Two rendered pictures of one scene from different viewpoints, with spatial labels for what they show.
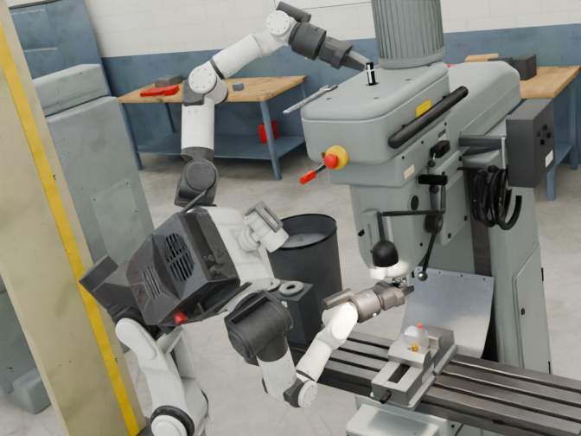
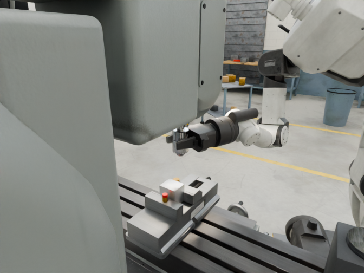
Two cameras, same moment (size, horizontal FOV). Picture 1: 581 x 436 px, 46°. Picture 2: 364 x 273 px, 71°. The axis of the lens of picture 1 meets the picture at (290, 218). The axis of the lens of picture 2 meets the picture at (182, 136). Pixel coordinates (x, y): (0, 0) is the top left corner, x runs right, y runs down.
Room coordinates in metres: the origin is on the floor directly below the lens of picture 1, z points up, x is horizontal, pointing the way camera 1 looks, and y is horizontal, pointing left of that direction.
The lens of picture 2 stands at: (2.55, -0.36, 1.50)
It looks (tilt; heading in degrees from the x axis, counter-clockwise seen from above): 21 degrees down; 174
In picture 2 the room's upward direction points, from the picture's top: straight up
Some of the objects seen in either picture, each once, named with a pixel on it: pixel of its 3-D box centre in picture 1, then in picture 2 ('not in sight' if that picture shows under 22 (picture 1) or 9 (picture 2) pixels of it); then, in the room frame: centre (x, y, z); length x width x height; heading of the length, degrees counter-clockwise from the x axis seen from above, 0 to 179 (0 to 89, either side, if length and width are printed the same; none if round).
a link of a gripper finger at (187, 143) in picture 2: not in sight; (187, 144); (1.91, -0.28, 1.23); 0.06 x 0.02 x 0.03; 116
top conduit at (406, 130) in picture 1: (430, 114); not in sight; (1.81, -0.43, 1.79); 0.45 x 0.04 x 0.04; 140
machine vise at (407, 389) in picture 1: (414, 358); (177, 202); (1.83, -0.30, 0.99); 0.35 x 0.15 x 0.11; 139
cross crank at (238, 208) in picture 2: not in sight; (234, 217); (1.49, 0.02, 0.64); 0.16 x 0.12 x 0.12; 140
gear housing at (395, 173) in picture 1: (389, 150); not in sight; (1.91, -0.32, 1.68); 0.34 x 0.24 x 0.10; 140
